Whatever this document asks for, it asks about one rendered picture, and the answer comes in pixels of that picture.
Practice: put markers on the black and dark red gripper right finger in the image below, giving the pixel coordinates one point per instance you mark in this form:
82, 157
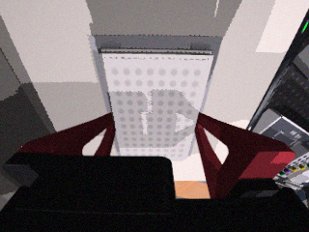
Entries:
250, 155

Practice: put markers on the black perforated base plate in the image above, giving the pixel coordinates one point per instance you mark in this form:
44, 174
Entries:
292, 98

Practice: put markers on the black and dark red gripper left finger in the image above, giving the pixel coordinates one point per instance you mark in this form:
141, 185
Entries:
72, 140

